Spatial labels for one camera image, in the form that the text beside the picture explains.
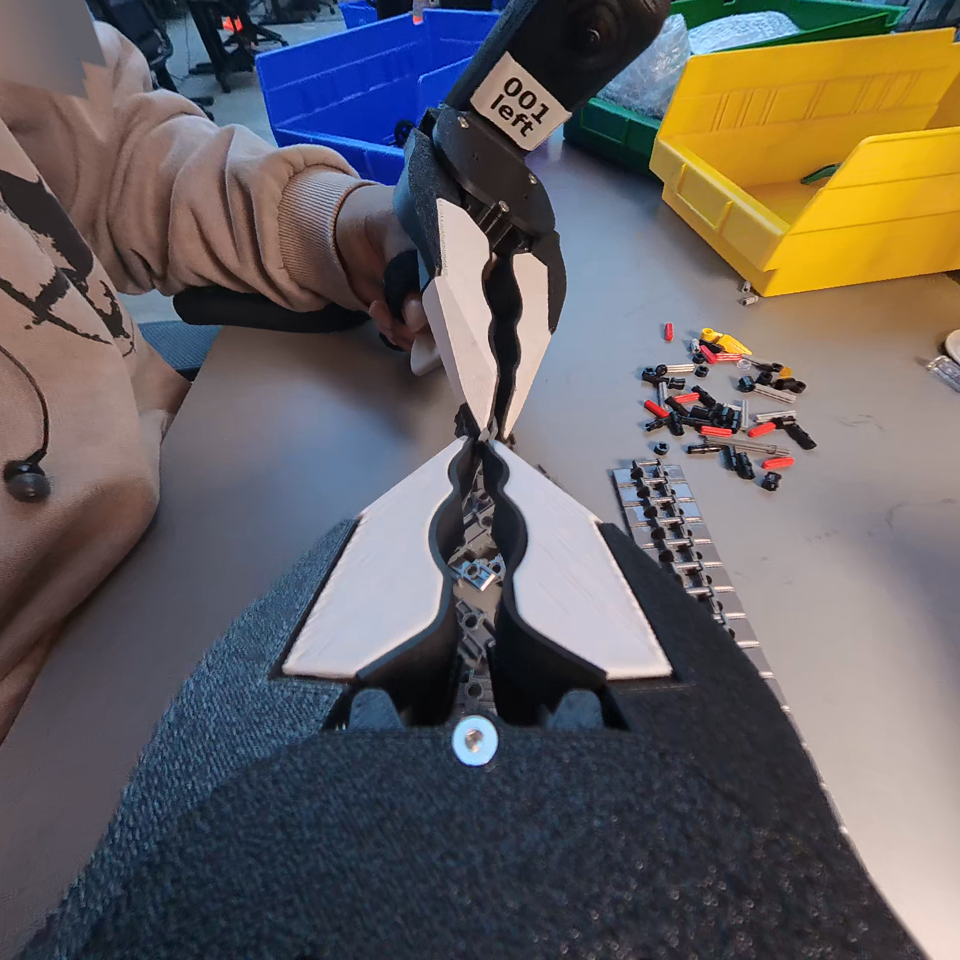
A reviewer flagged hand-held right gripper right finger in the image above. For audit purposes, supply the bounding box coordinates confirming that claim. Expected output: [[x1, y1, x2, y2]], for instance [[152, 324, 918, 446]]
[[483, 438, 674, 682]]

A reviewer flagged yellow plastic storage bin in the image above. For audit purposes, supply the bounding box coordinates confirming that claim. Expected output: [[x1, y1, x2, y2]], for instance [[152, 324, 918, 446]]
[[648, 26, 960, 297]]

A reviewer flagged grey chair seat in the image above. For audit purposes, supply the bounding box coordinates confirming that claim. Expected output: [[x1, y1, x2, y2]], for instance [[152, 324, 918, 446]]
[[138, 321, 222, 380]]

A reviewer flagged grey desk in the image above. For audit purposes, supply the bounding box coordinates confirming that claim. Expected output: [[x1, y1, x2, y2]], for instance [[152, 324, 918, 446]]
[[0, 112, 960, 960]]

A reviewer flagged blue plastic storage bin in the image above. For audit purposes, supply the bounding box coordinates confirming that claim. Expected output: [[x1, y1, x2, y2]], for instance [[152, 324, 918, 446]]
[[255, 7, 500, 187]]

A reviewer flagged pile of small building pieces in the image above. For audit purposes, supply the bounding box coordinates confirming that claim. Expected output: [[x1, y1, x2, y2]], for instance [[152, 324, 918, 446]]
[[641, 326, 819, 492]]

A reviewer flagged person's beige hoodie torso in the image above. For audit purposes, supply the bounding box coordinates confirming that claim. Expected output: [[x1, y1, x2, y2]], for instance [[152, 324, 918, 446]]
[[0, 97, 192, 744]]

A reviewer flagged clear plastic parts bag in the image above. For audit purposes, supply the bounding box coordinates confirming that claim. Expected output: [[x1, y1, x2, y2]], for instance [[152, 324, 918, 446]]
[[600, 15, 691, 121], [688, 11, 800, 55]]

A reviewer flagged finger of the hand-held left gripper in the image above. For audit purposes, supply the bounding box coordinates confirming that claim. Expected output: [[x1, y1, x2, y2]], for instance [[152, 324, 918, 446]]
[[495, 251, 554, 444], [420, 197, 502, 444]]

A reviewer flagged thin black cable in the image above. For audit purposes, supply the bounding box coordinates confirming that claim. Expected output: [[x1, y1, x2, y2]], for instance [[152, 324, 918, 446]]
[[0, 345, 52, 470]]

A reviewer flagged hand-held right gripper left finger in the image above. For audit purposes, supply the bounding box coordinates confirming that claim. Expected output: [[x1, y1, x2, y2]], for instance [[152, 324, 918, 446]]
[[281, 437, 472, 682]]

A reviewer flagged green plastic storage bin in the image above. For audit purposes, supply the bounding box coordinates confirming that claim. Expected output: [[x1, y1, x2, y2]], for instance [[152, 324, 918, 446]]
[[562, 0, 909, 162]]

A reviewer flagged black chair armrest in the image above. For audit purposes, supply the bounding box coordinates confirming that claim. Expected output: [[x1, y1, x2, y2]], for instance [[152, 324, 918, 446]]
[[172, 287, 372, 335]]

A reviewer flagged pile of grey track links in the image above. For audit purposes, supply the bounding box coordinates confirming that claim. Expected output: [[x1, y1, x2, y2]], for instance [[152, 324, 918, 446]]
[[448, 461, 505, 725]]

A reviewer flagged background black office chair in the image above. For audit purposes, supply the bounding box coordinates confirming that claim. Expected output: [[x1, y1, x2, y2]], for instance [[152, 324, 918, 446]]
[[183, 0, 290, 95]]

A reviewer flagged person's left hand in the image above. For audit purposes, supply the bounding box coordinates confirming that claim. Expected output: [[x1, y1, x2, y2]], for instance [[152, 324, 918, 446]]
[[333, 183, 430, 350]]

